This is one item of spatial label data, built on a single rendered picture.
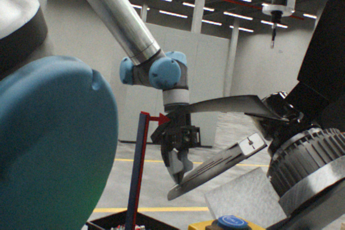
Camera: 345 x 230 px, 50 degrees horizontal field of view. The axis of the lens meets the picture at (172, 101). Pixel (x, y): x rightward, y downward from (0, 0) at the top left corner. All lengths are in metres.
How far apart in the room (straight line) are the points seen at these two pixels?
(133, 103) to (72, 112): 6.73
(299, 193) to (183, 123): 0.34
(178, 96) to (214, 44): 6.54
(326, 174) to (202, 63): 6.64
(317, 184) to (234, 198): 0.19
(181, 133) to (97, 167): 0.76
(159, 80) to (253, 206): 0.35
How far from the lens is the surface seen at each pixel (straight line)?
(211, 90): 7.52
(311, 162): 0.87
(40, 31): 0.19
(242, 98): 0.69
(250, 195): 0.89
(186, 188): 0.97
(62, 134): 0.18
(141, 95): 6.94
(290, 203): 0.86
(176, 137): 0.99
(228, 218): 0.53
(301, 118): 1.00
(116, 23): 0.85
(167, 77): 0.86
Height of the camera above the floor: 1.25
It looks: 3 degrees down
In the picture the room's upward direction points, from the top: 8 degrees clockwise
